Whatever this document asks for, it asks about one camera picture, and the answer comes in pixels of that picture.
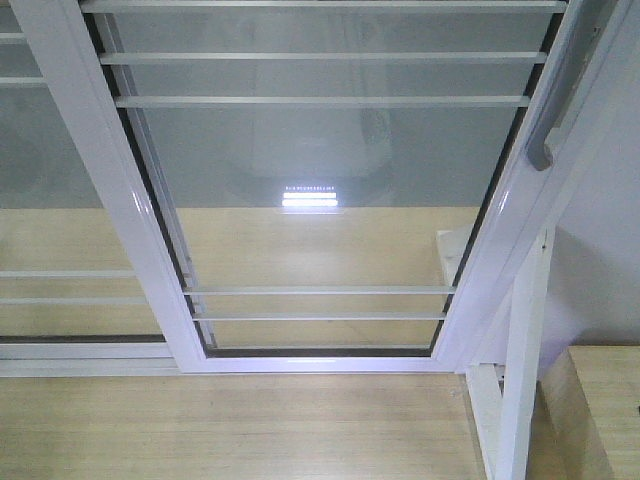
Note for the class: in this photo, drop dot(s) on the white framed sliding glass door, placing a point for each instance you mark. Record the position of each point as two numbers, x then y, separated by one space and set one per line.
307 107

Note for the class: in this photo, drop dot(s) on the grey door handle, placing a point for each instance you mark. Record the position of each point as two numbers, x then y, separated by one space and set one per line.
565 63

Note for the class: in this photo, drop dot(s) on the light wooden floor platform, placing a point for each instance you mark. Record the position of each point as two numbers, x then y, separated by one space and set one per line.
351 426

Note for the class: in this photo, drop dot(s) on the fixed white framed glass panel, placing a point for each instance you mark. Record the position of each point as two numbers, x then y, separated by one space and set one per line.
71 304

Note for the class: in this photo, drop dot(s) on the light wooden box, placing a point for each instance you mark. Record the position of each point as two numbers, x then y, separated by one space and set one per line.
586 418

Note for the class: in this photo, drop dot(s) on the white door frame post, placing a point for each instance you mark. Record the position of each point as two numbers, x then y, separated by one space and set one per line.
495 326

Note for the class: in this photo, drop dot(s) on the white wall panel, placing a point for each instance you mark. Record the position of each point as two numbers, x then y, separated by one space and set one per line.
593 293

